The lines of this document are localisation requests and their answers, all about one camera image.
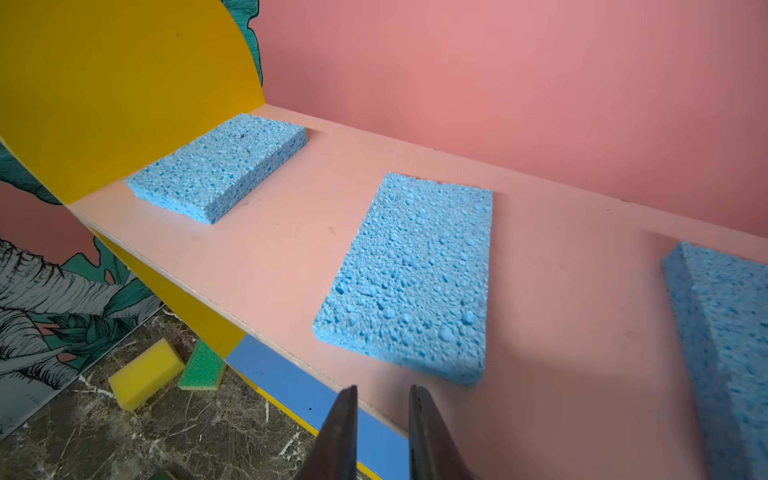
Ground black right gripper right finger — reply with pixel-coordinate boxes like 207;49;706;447
408;385;474;480

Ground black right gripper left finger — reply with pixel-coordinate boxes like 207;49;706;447
294;385;358;480

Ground blue sponge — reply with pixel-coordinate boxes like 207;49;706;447
125;114;308;225
312;173;493;386
662;242;767;479

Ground yellow pink blue shelf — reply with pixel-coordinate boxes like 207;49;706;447
1;1;767;479

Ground bright green sponge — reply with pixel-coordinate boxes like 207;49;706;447
177;339;227;391

